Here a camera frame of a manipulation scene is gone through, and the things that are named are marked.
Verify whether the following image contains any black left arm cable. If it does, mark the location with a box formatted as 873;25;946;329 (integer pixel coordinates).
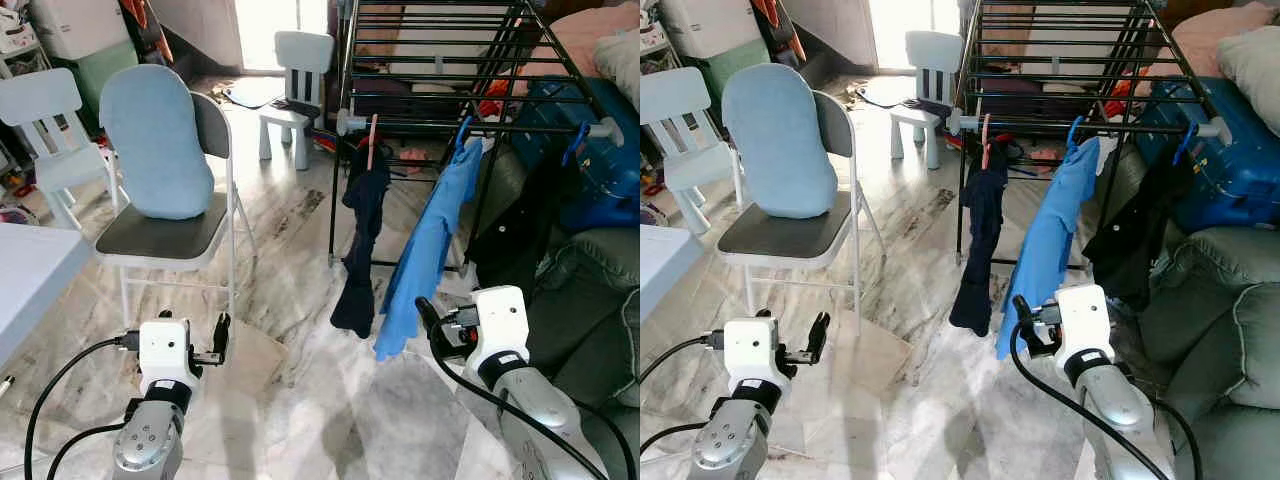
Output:
640;423;713;456
640;332;727;385
22;332;141;480
44;423;131;480

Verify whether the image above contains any blue seat cushion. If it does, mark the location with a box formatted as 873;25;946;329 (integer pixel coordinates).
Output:
98;64;217;222
720;62;841;220

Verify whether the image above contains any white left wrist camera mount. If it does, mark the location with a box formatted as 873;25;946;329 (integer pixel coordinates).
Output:
721;317;788;386
137;318;201;386

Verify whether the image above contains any pink blanket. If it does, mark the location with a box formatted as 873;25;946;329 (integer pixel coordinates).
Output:
1168;3;1280;81
545;3;641;81

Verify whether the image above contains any navy blue garment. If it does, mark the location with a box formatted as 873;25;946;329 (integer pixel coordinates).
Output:
329;140;394;340
948;140;1012;339

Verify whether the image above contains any light blue plastic table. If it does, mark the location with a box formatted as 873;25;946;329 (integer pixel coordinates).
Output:
640;224;707;323
0;222;97;369

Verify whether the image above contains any green leather sofa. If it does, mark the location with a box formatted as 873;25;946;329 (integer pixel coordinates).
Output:
470;145;641;480
1100;145;1280;480

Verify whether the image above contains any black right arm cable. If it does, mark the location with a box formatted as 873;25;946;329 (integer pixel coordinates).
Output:
428;335;611;480
1008;325;1201;480

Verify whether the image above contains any beige pillow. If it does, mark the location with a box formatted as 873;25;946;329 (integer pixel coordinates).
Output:
1214;25;1280;113
590;30;641;113

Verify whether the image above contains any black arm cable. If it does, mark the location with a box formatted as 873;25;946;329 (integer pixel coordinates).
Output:
44;423;131;480
1008;325;1201;480
640;332;727;385
22;332;141;480
428;335;611;480
640;423;713;456

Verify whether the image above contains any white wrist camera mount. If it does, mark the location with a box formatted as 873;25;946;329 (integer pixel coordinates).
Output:
721;317;788;386
137;318;201;386
1053;283;1116;363
468;285;531;369

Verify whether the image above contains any blue suitcase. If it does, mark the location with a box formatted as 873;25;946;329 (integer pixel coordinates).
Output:
508;75;641;233
1133;75;1280;237

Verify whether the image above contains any black garment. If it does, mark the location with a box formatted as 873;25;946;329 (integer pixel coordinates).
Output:
465;140;593;306
1080;145;1203;313

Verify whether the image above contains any black metal drying rack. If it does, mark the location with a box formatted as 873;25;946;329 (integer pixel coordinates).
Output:
948;0;1237;273
326;0;629;273

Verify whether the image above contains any bright blue shirt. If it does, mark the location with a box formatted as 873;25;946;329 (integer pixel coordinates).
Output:
372;135;488;364
994;135;1103;362

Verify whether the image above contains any white storage box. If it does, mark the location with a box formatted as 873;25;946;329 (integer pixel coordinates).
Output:
27;0;133;61
655;0;746;59

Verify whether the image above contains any grey folding chair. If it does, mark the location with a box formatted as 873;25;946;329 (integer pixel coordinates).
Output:
93;90;258;328
716;90;888;328

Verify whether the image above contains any green laundry basket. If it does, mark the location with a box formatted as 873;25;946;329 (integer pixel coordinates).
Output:
48;40;143;136
695;40;771;106

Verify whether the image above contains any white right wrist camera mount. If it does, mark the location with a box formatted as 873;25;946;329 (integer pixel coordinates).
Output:
468;285;531;369
1053;283;1116;363

